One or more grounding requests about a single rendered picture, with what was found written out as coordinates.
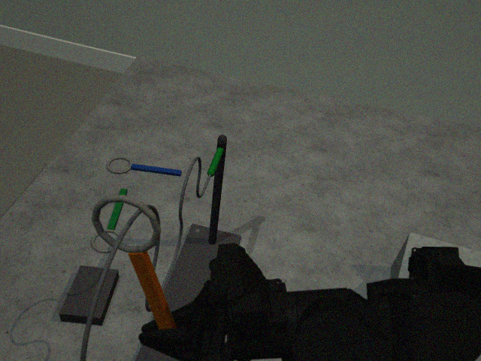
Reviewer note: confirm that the grey loop with orange handle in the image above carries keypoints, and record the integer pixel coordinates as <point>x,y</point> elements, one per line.
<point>140,259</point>

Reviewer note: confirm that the grey wire loop with blue handle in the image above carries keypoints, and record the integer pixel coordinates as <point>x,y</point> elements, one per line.
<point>143,168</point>

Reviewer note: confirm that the green-handled thin hoop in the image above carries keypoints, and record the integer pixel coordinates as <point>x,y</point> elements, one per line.
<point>112,224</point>

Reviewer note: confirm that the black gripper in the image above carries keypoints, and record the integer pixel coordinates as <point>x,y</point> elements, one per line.
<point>202,328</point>

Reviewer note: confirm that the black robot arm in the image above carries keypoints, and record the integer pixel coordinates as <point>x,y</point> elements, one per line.
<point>434,315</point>

